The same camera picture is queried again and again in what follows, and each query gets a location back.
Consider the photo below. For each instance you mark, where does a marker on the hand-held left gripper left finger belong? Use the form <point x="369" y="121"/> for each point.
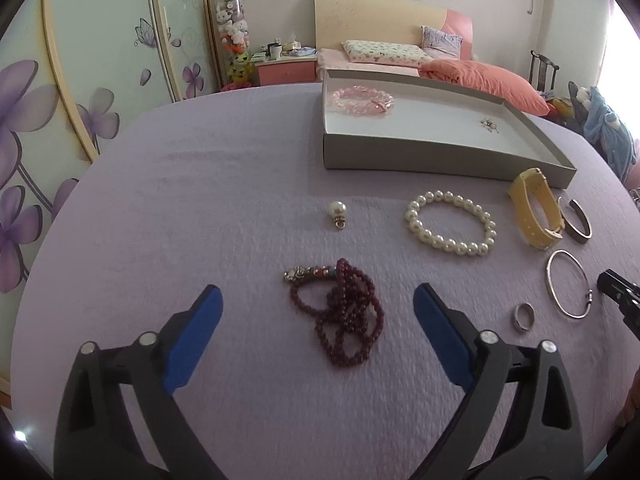
<point x="195" y="340"/>

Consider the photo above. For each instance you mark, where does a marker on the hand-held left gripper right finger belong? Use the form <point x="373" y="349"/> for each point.
<point x="440" y="330"/>

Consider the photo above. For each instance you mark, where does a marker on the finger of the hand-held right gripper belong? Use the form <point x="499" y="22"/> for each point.
<point x="617" y="287"/>

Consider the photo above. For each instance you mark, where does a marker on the thin silver bangle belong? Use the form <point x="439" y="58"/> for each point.
<point x="590" y="298"/>

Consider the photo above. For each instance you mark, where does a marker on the wide silver cuff bangle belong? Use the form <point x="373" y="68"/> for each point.
<point x="582" y="234"/>

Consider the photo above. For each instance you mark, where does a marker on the yellow wrist watch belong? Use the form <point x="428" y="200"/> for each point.
<point x="530" y="210"/>

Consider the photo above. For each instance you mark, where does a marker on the pearl pendant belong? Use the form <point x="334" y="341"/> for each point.
<point x="336" y="208"/>

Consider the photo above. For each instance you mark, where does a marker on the grey cardboard tray box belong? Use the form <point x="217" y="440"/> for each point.
<point x="425" y="125"/>

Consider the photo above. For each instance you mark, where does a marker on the blue plush garment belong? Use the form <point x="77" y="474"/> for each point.
<point x="605" y="130"/>

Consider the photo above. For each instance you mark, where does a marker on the colourful cloth pile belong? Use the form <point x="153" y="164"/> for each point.
<point x="562" y="105"/>

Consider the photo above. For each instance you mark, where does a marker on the small silver earrings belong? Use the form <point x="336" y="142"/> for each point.
<point x="487" y="124"/>

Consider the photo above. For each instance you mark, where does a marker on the dark wooden chair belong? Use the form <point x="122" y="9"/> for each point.
<point x="542" y="72"/>

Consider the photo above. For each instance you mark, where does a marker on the coral pink duvet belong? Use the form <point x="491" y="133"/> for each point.
<point x="480" y="77"/>

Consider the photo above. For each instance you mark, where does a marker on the pink nightstand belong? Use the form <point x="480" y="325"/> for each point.
<point x="285" y="74"/>

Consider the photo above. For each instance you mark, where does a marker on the floral print pillow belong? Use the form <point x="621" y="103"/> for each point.
<point x="385" y="52"/>

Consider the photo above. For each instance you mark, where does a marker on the pink bed sheet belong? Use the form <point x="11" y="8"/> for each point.
<point x="332" y="62"/>

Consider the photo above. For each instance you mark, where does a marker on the purple print pillow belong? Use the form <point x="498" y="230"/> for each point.
<point x="442" y="40"/>

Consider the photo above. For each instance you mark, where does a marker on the cream and pink headboard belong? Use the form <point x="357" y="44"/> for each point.
<point x="375" y="20"/>

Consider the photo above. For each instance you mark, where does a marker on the clear tube of plush toys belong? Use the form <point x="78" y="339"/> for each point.
<point x="235" y="25"/>

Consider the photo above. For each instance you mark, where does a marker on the flower print wardrobe doors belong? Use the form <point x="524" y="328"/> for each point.
<point x="100" y="35"/>

